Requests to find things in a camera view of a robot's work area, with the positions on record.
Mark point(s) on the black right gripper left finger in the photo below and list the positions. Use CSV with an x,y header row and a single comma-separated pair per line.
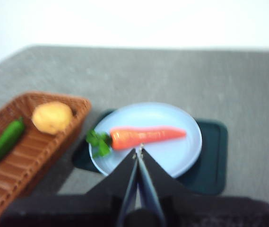
x,y
77,210

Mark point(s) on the yellow-brown potato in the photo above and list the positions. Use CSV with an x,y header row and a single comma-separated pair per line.
x,y
51,118

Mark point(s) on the orange carrot with green leaves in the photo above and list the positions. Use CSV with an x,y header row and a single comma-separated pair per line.
x,y
134,139

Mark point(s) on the light blue round plate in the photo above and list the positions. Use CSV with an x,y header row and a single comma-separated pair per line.
x,y
172,153

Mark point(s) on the brown woven wicker basket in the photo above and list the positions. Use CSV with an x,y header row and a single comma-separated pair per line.
x,y
30,151

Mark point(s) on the dark green cutting board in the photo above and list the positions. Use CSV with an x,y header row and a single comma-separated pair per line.
x,y
212,165

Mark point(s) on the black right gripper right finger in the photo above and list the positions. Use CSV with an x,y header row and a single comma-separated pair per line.
x,y
207,212

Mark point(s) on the green chili pepper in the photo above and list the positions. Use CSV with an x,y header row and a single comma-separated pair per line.
x,y
4,142

